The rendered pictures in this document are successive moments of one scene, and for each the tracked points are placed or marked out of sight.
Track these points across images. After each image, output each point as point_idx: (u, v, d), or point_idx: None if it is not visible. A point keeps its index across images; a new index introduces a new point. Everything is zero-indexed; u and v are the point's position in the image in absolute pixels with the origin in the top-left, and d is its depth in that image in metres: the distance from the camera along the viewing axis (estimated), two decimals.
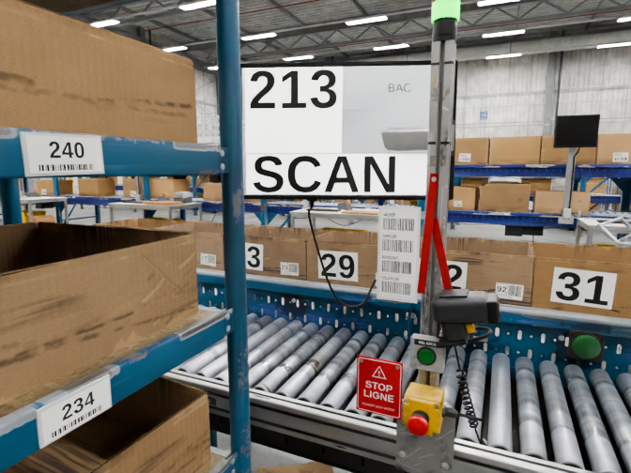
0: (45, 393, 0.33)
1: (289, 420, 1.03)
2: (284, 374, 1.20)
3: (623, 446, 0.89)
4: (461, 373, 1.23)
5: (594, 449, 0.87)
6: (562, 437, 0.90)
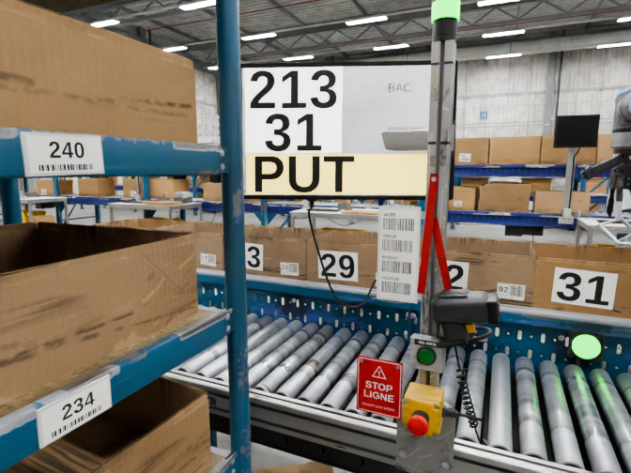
0: (45, 393, 0.33)
1: (289, 420, 1.03)
2: (284, 374, 1.20)
3: (623, 446, 0.89)
4: (461, 373, 1.23)
5: (594, 449, 0.87)
6: (562, 437, 0.90)
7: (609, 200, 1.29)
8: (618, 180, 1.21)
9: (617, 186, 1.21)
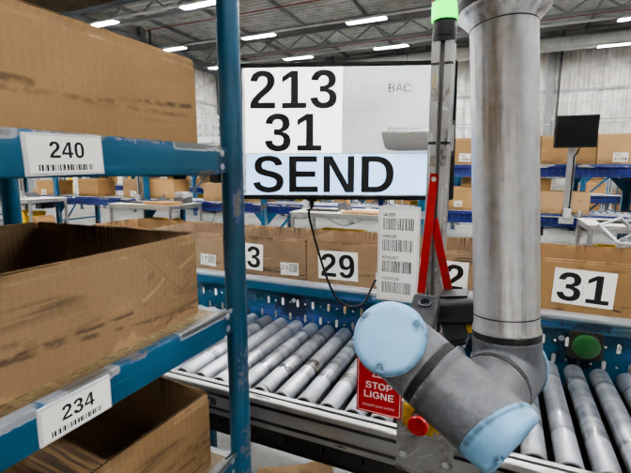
0: (45, 393, 0.33)
1: (289, 420, 1.03)
2: (284, 374, 1.20)
3: (623, 446, 0.89)
4: None
5: (594, 449, 0.87)
6: (562, 437, 0.90)
7: None
8: None
9: None
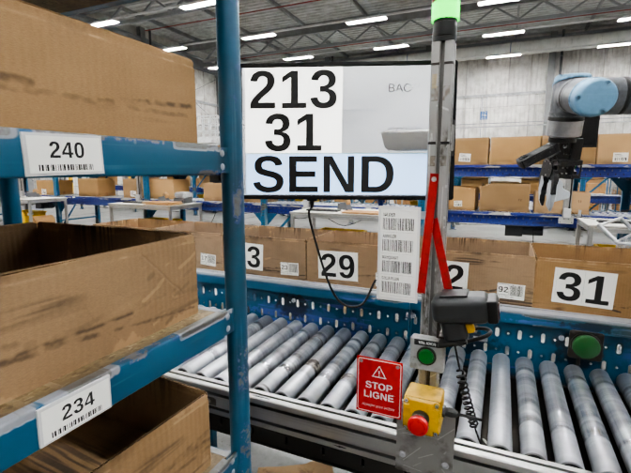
0: (45, 393, 0.33)
1: (289, 420, 1.03)
2: (284, 374, 1.20)
3: (623, 446, 0.89)
4: (461, 373, 1.23)
5: (594, 449, 0.87)
6: (562, 437, 0.90)
7: (543, 188, 1.28)
8: (554, 174, 1.20)
9: (553, 180, 1.20)
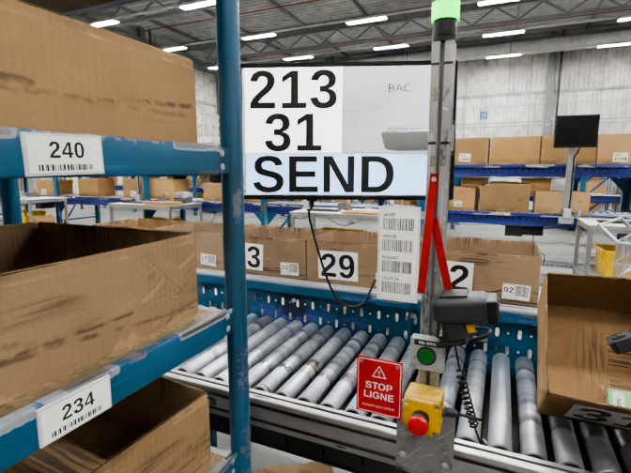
0: (45, 393, 0.33)
1: (289, 420, 1.03)
2: (284, 374, 1.20)
3: (623, 446, 0.89)
4: (461, 373, 1.23)
5: (592, 450, 0.87)
6: (556, 439, 0.90)
7: None
8: None
9: None
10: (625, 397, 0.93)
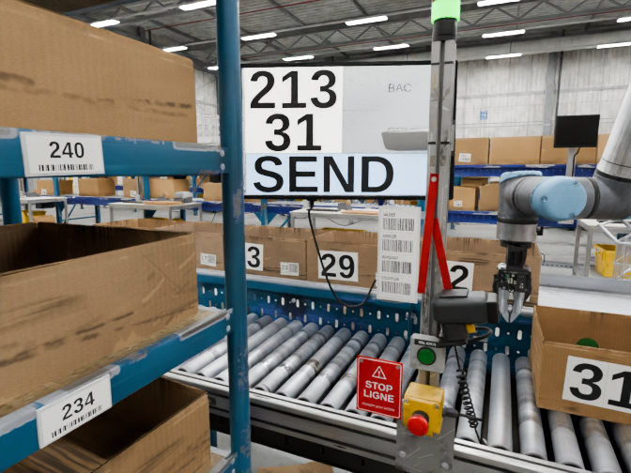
0: (45, 393, 0.33)
1: (289, 420, 1.03)
2: (284, 374, 1.20)
3: (623, 446, 0.89)
4: (461, 373, 1.23)
5: (592, 450, 0.87)
6: (556, 439, 0.90)
7: (514, 300, 1.07)
8: (493, 278, 1.08)
9: (493, 284, 1.09)
10: None
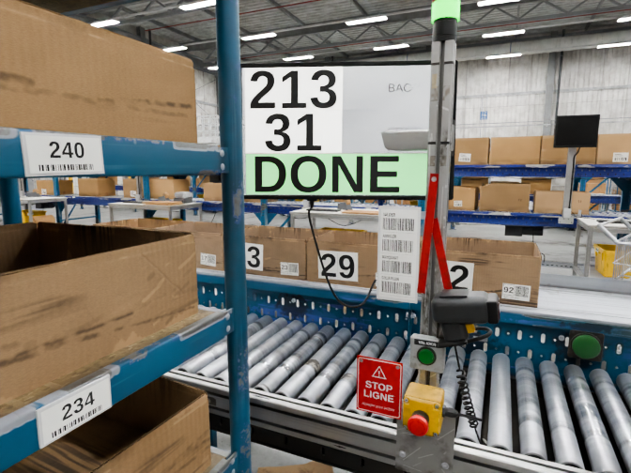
0: (45, 393, 0.33)
1: (289, 420, 1.03)
2: (284, 374, 1.20)
3: (621, 450, 0.89)
4: (461, 373, 1.23)
5: None
6: None
7: None
8: None
9: None
10: None
